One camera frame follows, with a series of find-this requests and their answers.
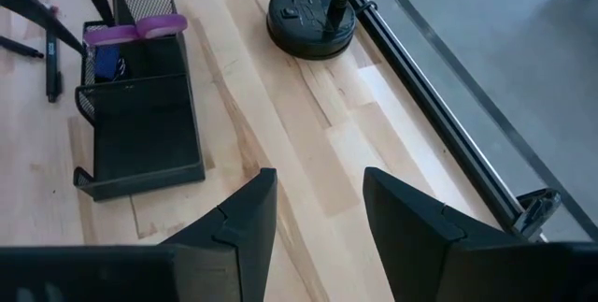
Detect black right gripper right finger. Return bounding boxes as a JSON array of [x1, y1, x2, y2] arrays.
[[363, 165, 557, 302]]

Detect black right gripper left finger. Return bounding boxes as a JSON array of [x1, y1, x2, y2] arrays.
[[161, 166, 279, 302]]

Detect black pen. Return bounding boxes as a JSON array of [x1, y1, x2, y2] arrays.
[[45, 30, 64, 104], [0, 35, 46, 60]]

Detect blue eraser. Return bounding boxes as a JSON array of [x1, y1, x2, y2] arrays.
[[94, 44, 125, 81]]

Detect black mesh desk organizer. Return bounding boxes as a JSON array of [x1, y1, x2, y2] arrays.
[[73, 0, 206, 203]]

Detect black desk lamp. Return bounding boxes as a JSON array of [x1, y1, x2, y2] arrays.
[[265, 0, 363, 61]]

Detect purple handled scissors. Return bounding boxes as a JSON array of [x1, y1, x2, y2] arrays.
[[83, 13, 189, 47]]

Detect black aluminium table frame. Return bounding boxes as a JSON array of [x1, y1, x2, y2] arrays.
[[348, 0, 529, 240]]

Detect black frame clamp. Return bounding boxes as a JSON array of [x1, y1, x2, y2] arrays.
[[513, 188, 562, 240]]

